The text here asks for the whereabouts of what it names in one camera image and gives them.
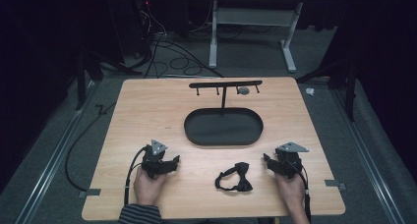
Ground black bow tie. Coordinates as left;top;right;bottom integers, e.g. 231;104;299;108
214;161;254;194

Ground black metal stand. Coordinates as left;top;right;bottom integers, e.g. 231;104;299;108
74;49;104;111
295;58;359;123

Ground black floor cable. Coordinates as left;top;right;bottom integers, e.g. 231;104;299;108
64;100;118;193

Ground left hand-held gripper cable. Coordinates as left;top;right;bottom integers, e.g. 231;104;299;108
123;145;149;206

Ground grey tape piece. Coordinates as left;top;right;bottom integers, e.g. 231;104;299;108
324;179;347;191
78;188;102;199

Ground person's left hand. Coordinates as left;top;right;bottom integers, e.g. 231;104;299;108
133;166;167;206

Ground metal floor rail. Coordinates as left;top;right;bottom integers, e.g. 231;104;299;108
328;87;406;224
13;81;96;224

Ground black hook stand with tray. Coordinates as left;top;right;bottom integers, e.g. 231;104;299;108
183;80;265;146

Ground right hand-held gripper cable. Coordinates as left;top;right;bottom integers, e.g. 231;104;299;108
287;160;312;224

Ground person's right hand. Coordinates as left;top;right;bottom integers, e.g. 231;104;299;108
274;172;307;216

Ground hand-held gripper cable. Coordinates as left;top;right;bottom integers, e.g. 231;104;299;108
123;145;149;206
287;160;312;224

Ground white metal desk frame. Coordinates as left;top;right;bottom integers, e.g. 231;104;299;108
208;0;305;74

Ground tangle of floor cables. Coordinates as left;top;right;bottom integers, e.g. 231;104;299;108
132;0;225;80

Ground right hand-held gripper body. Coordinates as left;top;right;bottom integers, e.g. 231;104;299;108
274;141;310;180

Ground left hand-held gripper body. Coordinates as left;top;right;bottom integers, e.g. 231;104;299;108
141;139;172;180

